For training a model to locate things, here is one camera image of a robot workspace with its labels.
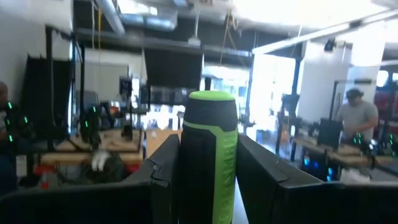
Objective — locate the black wall monitor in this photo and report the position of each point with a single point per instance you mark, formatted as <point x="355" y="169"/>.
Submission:
<point x="174" y="70"/>

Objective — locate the white ceiling light bar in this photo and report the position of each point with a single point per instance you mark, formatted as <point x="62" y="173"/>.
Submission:
<point x="311" y="37"/>

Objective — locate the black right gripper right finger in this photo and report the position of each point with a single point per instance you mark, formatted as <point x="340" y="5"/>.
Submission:
<point x="311" y="205"/>

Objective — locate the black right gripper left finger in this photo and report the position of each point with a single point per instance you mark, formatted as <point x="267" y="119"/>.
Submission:
<point x="93" y="205"/>

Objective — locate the wooden workbench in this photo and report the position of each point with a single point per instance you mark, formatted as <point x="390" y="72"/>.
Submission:
<point x="115" y="140"/>
<point x="348" y="155"/>

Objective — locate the black equipment box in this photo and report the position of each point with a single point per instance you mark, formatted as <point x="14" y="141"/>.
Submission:
<point x="329" y="133"/>

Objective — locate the computer with blue lights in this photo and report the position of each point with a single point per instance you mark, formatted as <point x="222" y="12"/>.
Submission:
<point x="317" y="165"/>

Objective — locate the black partition panel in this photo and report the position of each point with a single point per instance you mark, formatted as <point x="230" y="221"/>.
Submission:
<point x="46" y="93"/>

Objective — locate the silver ventilation duct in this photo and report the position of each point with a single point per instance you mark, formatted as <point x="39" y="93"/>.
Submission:
<point x="146" y="21"/>

